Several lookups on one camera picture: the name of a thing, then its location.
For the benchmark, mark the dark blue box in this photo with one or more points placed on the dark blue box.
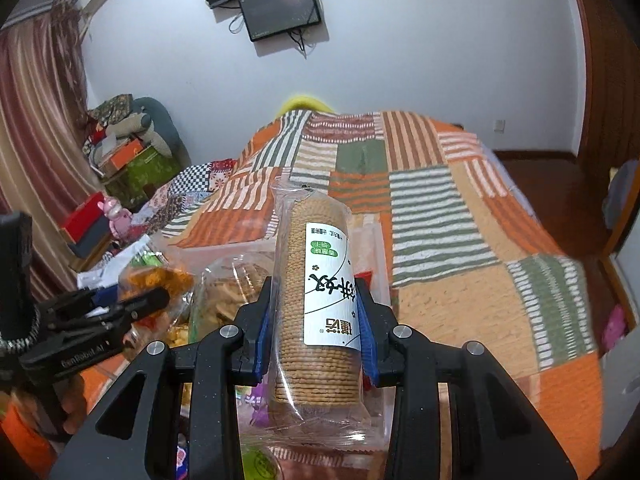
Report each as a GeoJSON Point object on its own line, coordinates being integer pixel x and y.
{"type": "Point", "coordinates": [92, 238]}

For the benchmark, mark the green pea snack packet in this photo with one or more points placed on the green pea snack packet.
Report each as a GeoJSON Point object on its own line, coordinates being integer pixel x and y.
{"type": "Point", "coordinates": [148, 259]}

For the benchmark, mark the orange chip snack bag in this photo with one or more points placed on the orange chip snack bag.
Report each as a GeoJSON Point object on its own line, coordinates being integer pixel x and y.
{"type": "Point", "coordinates": [159, 324]}

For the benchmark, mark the white plastic bag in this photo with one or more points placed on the white plastic bag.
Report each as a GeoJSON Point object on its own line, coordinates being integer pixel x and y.
{"type": "Point", "coordinates": [108, 274]}

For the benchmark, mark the red gift box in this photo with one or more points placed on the red gift box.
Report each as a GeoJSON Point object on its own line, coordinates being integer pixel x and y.
{"type": "Point", "coordinates": [76, 225]}

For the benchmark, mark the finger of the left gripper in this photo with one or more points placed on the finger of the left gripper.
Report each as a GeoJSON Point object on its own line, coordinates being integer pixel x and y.
{"type": "Point", "coordinates": [125, 312]}
{"type": "Point", "coordinates": [105, 296]}

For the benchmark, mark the round cracker roll pack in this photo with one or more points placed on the round cracker roll pack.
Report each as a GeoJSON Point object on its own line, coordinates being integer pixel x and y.
{"type": "Point", "coordinates": [315, 373]}

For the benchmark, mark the wall power outlet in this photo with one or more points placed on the wall power outlet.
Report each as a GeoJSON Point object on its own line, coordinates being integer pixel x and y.
{"type": "Point", "coordinates": [499, 125]}

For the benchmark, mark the blue snack bag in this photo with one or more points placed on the blue snack bag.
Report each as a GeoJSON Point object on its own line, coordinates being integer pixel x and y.
{"type": "Point", "coordinates": [182, 463]}

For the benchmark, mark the wooden wardrobe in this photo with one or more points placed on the wooden wardrobe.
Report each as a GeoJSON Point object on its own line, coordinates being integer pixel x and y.
{"type": "Point", "coordinates": [610, 131]}

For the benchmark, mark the pink plush toy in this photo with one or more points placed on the pink plush toy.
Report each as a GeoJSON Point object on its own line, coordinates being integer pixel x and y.
{"type": "Point", "coordinates": [119, 217]}

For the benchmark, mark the small black wall monitor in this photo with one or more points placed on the small black wall monitor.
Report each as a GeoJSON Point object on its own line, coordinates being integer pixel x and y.
{"type": "Point", "coordinates": [267, 18]}

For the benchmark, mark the yellow pillow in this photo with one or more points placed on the yellow pillow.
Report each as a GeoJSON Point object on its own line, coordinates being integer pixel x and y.
{"type": "Point", "coordinates": [304, 102]}

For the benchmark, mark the orange shoe box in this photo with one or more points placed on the orange shoe box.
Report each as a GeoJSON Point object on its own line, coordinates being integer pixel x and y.
{"type": "Point", "coordinates": [120, 157]}

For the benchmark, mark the green patterned box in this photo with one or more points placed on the green patterned box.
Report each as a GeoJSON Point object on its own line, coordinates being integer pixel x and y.
{"type": "Point", "coordinates": [136, 183]}

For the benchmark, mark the clear plastic storage box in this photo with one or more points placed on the clear plastic storage box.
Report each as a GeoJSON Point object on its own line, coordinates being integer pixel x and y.
{"type": "Point", "coordinates": [364, 458]}

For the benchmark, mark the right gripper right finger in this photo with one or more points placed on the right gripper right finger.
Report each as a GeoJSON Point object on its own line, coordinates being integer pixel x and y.
{"type": "Point", "coordinates": [496, 433]}

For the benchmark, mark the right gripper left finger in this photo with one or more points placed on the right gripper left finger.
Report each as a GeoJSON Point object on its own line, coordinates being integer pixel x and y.
{"type": "Point", "coordinates": [132, 432]}

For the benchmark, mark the purple biscuit pack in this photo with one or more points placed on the purple biscuit pack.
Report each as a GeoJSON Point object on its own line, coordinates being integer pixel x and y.
{"type": "Point", "coordinates": [259, 402]}

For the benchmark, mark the striped red curtain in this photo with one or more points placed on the striped red curtain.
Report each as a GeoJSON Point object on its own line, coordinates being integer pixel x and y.
{"type": "Point", "coordinates": [43, 126]}

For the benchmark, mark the patchwork striped quilt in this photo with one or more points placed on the patchwork striped quilt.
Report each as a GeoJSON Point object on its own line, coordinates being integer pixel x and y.
{"type": "Point", "coordinates": [464, 258]}

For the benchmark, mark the grey plush cushion pile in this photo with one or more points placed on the grey plush cushion pile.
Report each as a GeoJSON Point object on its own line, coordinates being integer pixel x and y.
{"type": "Point", "coordinates": [125, 118]}

